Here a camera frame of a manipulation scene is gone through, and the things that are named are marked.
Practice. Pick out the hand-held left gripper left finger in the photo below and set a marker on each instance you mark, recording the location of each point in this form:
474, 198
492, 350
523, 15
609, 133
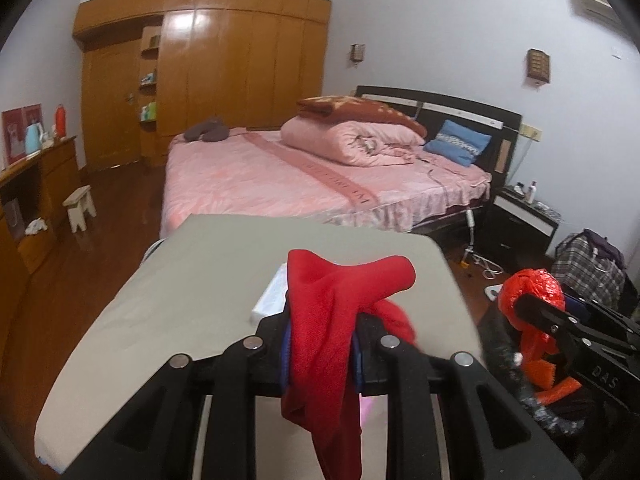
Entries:
285, 360

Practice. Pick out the wooden wardrobe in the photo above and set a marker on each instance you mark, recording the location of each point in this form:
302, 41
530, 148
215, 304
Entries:
225, 70

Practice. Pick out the air conditioner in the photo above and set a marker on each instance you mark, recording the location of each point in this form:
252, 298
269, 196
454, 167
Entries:
597, 5

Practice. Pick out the orange mesh bag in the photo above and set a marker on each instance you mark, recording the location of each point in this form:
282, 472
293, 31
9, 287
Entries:
530, 285

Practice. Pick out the large wooden wall lamp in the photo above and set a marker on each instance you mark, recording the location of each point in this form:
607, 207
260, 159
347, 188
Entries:
539, 65

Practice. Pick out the wooden cabinet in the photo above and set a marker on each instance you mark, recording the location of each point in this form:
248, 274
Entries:
55, 160

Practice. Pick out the black bag lined trash bin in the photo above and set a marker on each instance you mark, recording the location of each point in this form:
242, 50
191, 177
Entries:
492, 355

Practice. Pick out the light blue kettle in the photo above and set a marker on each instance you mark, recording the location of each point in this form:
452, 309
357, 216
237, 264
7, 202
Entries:
33, 137

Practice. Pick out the white bottle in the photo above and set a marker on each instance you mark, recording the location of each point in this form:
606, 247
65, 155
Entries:
532, 192

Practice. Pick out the black and white nightstand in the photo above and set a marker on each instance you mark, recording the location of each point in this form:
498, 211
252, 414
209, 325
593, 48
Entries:
510, 235

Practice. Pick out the plaid bag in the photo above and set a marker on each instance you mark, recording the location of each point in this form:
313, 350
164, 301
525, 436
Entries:
585, 265

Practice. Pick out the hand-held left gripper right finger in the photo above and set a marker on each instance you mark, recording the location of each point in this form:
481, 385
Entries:
356, 365

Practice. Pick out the red thermos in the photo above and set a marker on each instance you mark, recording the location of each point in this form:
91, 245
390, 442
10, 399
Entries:
60, 122

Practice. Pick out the small wall lamp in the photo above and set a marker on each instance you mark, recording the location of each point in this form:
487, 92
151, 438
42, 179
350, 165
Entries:
357, 52

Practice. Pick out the purple cloth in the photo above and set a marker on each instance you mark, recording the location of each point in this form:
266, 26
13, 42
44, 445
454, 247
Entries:
605, 247

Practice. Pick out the white bathroom scale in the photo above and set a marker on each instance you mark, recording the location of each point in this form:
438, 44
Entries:
492, 292

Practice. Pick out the white cloth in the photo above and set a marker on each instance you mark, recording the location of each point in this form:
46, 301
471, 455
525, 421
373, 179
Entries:
37, 226

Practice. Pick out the red cloth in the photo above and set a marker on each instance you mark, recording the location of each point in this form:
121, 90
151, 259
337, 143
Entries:
320, 335

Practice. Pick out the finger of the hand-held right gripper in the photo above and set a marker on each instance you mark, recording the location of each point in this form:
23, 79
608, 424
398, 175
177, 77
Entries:
577, 306
545, 312

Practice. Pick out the pink quilt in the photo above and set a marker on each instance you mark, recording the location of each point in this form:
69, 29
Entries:
325, 140

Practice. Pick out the red photo frame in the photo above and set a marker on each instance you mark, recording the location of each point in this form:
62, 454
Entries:
12, 135

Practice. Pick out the pink bedsheet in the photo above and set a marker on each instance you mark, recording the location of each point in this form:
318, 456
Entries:
250, 180

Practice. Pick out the small wooden stool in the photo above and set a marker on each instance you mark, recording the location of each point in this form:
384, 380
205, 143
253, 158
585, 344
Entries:
80, 197

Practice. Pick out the dark wooden bed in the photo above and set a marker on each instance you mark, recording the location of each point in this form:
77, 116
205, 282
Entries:
450, 105

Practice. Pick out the grey neck pillow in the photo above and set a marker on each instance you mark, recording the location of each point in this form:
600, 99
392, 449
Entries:
205, 130

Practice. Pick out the red-brown floral blanket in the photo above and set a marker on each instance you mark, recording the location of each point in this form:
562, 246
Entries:
350, 107

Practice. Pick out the blue pillow with patterned band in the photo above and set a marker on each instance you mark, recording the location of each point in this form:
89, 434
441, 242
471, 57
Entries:
457, 142

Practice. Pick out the beige tablecloth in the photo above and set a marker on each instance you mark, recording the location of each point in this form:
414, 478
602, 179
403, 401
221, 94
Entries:
200, 270

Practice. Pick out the white tissue pack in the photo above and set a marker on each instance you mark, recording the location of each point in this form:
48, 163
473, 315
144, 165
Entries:
267, 300

